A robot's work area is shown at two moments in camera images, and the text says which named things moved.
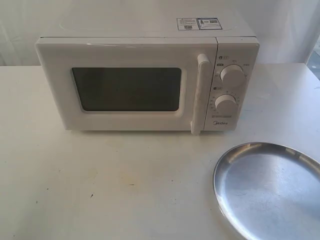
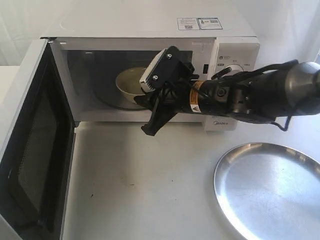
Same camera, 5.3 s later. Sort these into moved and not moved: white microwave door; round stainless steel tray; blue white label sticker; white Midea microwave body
Moved: white microwave door
Not moved: white Midea microwave body; blue white label sticker; round stainless steel tray
